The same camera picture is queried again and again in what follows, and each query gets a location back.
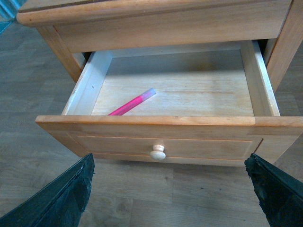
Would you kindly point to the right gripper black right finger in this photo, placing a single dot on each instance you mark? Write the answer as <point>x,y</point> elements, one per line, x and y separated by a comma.
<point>280,195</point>

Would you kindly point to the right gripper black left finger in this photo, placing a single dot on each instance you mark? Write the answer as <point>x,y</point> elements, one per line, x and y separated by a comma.
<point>60,204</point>

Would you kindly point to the wooden drawer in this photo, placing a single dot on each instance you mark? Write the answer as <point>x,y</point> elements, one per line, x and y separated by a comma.
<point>214,105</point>

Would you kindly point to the pink marker with white caps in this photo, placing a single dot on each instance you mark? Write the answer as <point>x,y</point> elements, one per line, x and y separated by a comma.
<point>134,102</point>

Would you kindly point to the light wooden drawer knob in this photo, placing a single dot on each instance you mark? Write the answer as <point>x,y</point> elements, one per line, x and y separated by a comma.
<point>158,152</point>

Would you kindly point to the wooden nightstand cabinet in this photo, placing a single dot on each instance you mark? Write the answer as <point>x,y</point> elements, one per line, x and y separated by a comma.
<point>74,29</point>

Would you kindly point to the grey pleated curtain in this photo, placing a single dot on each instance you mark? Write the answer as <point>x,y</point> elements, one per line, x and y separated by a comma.
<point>8,12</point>

